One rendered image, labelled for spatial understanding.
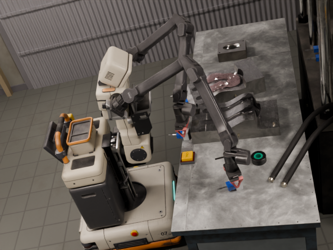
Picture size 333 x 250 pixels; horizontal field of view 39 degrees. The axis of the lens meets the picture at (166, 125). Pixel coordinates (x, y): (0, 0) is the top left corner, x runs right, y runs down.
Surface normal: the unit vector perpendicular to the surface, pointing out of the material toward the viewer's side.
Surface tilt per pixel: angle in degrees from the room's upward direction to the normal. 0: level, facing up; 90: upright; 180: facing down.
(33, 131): 0
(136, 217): 0
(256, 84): 90
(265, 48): 0
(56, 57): 90
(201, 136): 90
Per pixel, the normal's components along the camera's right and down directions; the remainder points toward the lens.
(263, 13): 0.03, 0.62
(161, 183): -0.23, -0.77
